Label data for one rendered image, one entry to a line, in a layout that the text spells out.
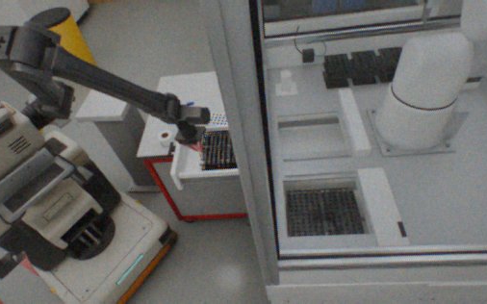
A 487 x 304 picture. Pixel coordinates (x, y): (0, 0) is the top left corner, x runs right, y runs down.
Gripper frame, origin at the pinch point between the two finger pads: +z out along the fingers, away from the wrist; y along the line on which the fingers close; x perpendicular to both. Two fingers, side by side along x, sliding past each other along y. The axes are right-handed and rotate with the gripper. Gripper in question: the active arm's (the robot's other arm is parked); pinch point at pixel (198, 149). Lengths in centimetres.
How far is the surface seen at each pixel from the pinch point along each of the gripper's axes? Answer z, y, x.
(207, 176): 9.9, -1.5, 5.3
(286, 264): -8, -40, 39
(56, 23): 9, 211, -154
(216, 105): 20, 15, -46
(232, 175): 11.4, -10.8, 3.2
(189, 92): 18, 34, -55
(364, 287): 13, -57, 35
